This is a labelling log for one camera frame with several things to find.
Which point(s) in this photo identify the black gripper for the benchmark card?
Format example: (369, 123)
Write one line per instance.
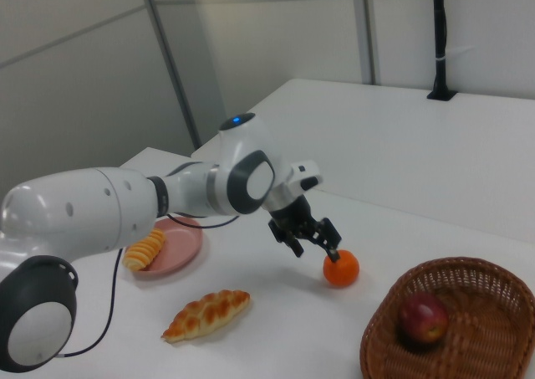
(294, 220)

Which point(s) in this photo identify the orange toy mandarin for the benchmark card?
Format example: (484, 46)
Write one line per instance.
(344, 270)

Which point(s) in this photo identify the braided toy bread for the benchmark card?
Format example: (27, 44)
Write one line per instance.
(209, 314)

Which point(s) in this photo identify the red toy apple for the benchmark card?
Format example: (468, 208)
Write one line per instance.
(422, 318)

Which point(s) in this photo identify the striped toy bread roll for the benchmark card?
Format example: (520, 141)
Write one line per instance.
(144, 251)

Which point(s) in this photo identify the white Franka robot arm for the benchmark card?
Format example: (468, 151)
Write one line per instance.
(83, 211)

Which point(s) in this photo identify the pink plate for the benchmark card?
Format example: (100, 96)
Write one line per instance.
(184, 245)

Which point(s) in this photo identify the brown woven basket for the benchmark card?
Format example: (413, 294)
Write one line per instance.
(480, 345)

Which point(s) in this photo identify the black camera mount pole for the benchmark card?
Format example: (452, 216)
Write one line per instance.
(439, 40)

